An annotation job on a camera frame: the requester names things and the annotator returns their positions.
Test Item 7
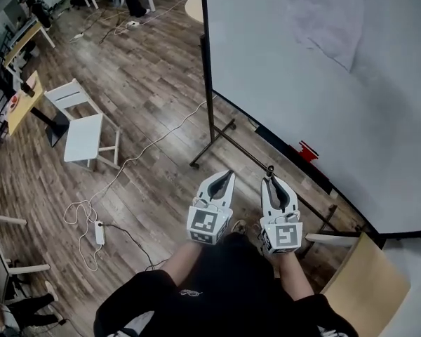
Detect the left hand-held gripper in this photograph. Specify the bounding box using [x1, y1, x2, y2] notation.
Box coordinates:
[186, 169, 236, 246]

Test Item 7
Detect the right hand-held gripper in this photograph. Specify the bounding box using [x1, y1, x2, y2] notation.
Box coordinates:
[259, 176, 305, 256]

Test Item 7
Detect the person's right forearm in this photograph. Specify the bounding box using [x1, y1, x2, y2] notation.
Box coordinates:
[276, 253, 315, 301]

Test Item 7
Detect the person's left forearm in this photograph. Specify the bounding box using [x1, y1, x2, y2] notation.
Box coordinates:
[161, 239, 203, 287]

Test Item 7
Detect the black marker tray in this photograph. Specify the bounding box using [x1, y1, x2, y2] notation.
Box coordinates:
[254, 126, 340, 199]

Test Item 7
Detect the red whiteboard eraser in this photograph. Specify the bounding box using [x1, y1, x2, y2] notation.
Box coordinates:
[289, 140, 322, 170]

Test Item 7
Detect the large whiteboard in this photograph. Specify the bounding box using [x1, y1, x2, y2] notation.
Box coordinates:
[199, 0, 421, 240]

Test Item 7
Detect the person's black shirt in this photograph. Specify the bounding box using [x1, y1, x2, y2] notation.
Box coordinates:
[93, 232, 359, 337]

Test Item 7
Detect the light wooden table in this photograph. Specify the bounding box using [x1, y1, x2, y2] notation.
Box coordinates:
[304, 232, 412, 337]

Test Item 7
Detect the white wooden chair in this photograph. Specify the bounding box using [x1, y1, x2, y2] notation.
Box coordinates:
[43, 78, 122, 171]

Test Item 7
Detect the round beige table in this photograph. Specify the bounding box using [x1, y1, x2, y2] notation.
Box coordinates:
[184, 0, 206, 23]

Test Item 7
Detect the white paper sheet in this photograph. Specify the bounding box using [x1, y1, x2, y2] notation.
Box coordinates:
[282, 0, 369, 73]

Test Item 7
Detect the white leg desk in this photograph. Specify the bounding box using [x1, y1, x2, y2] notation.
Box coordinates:
[0, 211, 52, 301]

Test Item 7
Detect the red white plate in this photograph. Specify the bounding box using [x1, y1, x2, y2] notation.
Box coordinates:
[7, 95, 22, 114]

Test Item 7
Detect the long wooden desk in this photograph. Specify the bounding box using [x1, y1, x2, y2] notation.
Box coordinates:
[2, 20, 56, 70]

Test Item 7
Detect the white power strip with cable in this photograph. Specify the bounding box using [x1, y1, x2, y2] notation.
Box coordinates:
[62, 95, 218, 272]

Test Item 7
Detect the black power cable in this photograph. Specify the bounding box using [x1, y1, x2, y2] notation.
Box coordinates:
[100, 223, 171, 272]

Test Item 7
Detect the small wooden pedestal table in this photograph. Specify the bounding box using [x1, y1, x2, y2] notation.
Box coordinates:
[3, 70, 71, 150]

